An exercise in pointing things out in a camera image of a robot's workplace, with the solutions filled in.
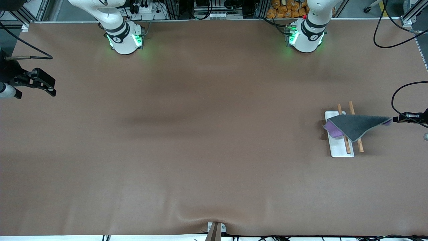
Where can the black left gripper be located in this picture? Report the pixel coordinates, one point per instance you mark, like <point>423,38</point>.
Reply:
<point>424,116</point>

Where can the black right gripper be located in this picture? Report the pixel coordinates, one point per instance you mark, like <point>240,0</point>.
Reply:
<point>9,71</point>

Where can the grey microfibre towel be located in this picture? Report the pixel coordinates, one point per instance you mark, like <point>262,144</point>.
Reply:
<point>357,125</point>

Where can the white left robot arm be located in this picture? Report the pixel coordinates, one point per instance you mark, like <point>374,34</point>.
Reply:
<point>307,40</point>

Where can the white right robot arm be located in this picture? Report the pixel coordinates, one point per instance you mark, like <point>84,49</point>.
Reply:
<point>123,40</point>

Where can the orange snack bags pile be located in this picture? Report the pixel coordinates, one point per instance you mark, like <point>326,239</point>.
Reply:
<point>287,8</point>

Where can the white connector strip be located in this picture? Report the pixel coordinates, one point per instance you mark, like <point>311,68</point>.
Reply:
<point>222,15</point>

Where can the brown table mat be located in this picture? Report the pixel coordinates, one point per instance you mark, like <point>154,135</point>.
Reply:
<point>214,184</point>

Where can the black electronics box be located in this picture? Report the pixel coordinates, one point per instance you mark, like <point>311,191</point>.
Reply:
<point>234,5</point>

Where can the aluminium frame profile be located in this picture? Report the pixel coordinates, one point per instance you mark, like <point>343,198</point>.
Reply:
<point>25,15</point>
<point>409,16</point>

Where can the metal table clamp bracket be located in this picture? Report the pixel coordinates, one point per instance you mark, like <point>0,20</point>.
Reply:
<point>215,231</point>

